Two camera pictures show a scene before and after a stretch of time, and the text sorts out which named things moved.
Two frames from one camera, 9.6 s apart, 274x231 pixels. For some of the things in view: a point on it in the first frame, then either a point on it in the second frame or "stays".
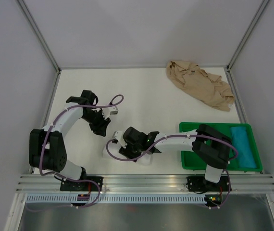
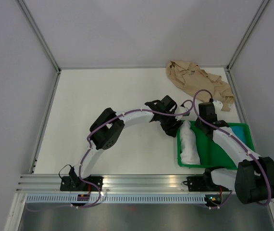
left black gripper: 100,128 to 170,131
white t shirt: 111,151 to 189,154
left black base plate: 82,186 stays
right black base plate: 201,184 stays
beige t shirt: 209,87 stays
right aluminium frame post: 264,4 stays
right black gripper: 127,152 to 197,122
